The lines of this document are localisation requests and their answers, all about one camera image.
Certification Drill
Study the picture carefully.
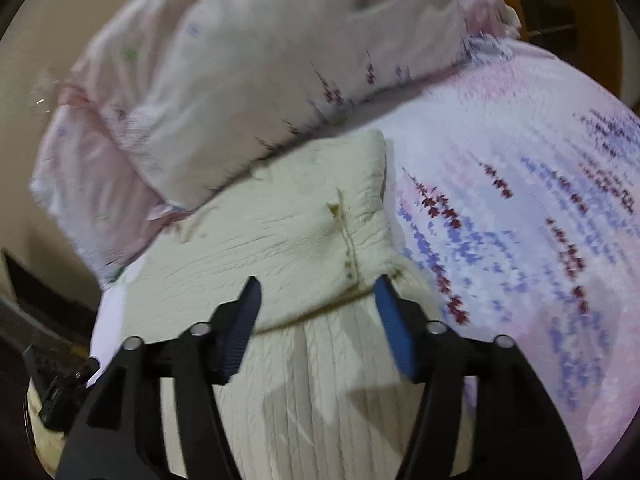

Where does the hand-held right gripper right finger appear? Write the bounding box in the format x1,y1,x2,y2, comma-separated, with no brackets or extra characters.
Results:
372,275,583,480

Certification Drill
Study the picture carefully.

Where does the dark bedside furniture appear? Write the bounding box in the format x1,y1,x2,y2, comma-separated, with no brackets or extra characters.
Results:
0,247,103,356

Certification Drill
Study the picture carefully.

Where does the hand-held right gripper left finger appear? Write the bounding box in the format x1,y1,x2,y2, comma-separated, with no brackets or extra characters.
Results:
57,276,263,480

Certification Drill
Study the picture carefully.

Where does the floral bed sheet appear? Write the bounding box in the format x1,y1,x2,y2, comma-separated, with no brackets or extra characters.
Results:
90,35,640,478

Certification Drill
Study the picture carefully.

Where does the cream crinkled garment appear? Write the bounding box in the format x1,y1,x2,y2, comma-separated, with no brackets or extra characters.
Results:
120,129,426,333

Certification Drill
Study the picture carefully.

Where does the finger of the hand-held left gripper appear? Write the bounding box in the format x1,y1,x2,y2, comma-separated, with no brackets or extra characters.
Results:
22,345,101,431

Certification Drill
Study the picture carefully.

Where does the white floral pillow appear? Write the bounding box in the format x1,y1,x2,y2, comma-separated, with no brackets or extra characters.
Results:
70,0,521,211

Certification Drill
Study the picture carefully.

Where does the white ribbed knit garment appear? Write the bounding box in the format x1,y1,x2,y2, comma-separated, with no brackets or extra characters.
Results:
170,280,481,480

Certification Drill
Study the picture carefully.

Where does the pink ruffled pillow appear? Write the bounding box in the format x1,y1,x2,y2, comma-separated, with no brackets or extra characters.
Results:
29,82,191,288

